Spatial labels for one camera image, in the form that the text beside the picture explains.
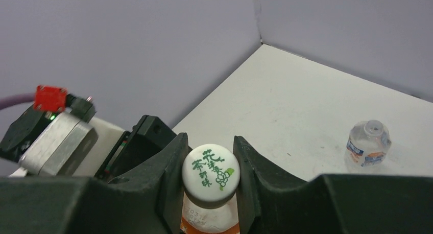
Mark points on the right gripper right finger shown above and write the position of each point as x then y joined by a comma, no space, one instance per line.
272,200

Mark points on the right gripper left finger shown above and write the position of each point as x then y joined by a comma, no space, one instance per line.
146,199

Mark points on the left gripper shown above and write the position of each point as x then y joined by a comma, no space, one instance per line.
148,137

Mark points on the white printed bottle cap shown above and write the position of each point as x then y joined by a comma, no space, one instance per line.
210,175

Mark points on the clear blue-label bottle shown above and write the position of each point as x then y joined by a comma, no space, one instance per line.
367,147

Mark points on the orange tea bottle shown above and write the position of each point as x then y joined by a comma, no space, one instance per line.
201,220

